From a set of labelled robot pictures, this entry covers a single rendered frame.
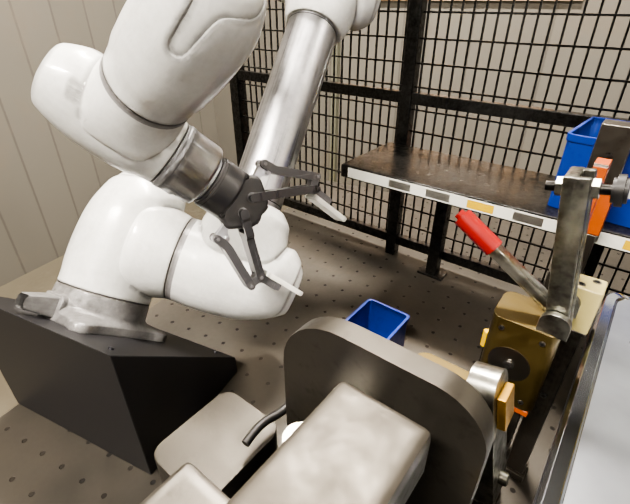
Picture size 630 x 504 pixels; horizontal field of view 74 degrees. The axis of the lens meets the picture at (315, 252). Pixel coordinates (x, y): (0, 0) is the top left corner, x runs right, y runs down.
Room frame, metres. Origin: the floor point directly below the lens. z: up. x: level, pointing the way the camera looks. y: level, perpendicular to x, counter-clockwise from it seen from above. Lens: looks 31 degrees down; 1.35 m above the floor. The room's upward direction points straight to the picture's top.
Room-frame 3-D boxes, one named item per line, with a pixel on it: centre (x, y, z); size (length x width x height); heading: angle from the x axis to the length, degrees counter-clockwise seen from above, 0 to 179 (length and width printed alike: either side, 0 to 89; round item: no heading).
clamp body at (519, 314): (0.37, -0.23, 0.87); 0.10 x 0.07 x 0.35; 52
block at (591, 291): (0.40, -0.32, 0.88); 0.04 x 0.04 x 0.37; 52
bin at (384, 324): (0.66, -0.13, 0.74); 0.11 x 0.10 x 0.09; 142
